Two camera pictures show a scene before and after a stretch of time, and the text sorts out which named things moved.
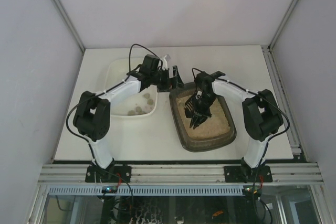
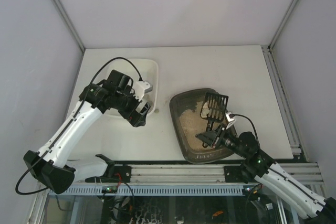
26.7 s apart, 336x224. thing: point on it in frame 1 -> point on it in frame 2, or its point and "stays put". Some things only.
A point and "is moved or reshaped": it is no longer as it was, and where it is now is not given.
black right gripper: [199, 107] -> [214, 138]
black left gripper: [169, 80] -> [137, 114]
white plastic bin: [143, 104] stays put
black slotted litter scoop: [188, 107] -> [213, 108]
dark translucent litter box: [218, 129] is moved or reshaped
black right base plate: [245, 174] stays put
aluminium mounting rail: [60, 173] stays put
